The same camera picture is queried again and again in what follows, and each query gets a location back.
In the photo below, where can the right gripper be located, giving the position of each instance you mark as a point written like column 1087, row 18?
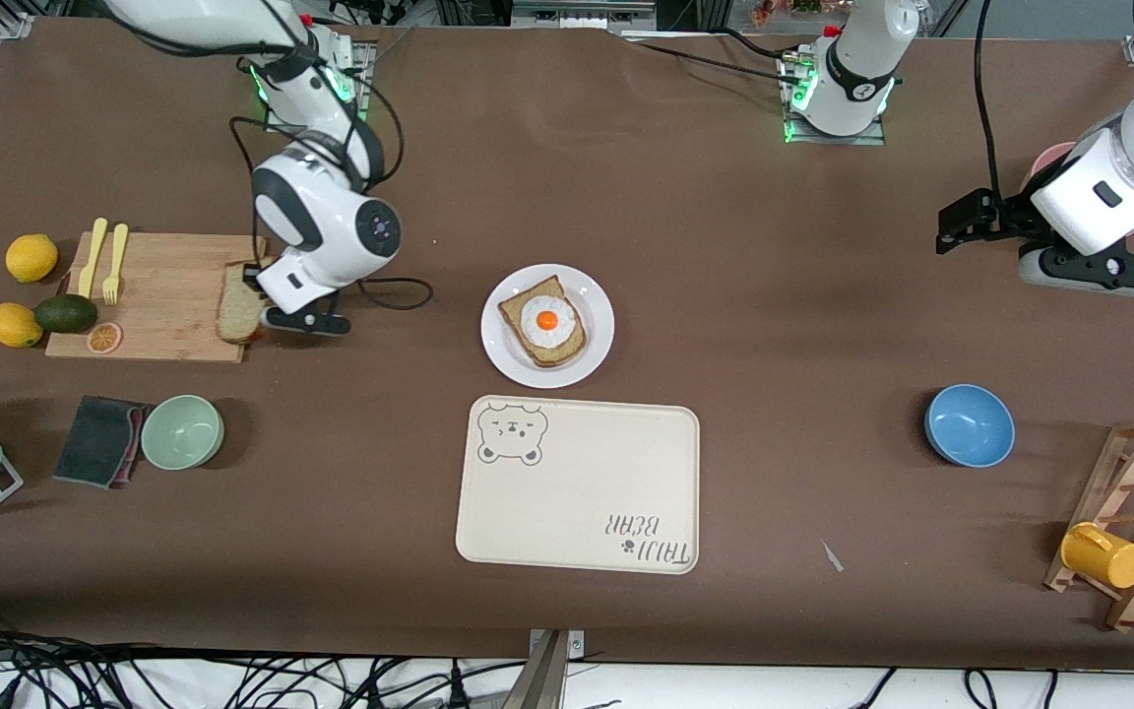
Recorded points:
column 254, row 279

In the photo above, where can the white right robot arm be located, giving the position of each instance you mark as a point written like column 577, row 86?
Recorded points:
column 321, row 212

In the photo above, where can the yellow mug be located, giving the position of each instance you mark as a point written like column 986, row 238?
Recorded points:
column 1108, row 559

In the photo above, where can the mint green bowl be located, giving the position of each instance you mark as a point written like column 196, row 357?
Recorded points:
column 181, row 433

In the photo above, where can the blue bowl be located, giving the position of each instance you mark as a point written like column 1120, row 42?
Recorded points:
column 971, row 428

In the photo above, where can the grey metal box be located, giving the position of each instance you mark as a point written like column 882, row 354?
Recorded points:
column 577, row 15

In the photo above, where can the dark green avocado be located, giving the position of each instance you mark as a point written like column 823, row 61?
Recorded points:
column 65, row 314

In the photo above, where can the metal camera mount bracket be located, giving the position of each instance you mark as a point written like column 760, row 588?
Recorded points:
column 547, row 679

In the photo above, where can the orange slice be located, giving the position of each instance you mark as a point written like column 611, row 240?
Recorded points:
column 104, row 339

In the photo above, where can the fried egg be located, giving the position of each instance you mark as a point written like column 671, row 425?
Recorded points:
column 559, row 330

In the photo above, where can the small white tape scrap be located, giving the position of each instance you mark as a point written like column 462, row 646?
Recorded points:
column 833, row 557

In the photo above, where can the yellow plastic knife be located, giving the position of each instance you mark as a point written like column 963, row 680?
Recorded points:
column 92, row 261

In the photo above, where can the cream bear print tray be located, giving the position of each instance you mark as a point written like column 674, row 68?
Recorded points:
column 577, row 492

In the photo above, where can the yellow lemon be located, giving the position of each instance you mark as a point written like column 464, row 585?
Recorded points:
column 31, row 258
column 14, row 325

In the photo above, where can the toasted bread slice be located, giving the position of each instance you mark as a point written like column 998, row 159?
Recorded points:
column 539, row 291

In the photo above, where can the wooden mug rack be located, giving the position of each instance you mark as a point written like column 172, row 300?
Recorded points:
column 1106, row 500

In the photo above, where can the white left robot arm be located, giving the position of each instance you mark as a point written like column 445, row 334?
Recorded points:
column 852, row 59

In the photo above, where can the round white plate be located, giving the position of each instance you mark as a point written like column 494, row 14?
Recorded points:
column 595, row 305

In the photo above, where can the seeded brown bread slice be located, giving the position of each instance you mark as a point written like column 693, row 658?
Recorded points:
column 235, row 315

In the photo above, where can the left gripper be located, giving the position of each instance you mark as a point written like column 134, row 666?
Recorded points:
column 1008, row 223

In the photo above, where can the dark grey cloth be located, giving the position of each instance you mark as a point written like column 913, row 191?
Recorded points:
column 94, row 443

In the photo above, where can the pink bowl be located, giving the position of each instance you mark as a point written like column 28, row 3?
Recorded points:
column 1044, row 162

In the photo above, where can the wooden cutting board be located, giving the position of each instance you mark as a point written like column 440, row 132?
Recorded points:
column 154, row 295

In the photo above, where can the yellow plastic fork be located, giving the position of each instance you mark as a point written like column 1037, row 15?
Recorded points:
column 117, row 254

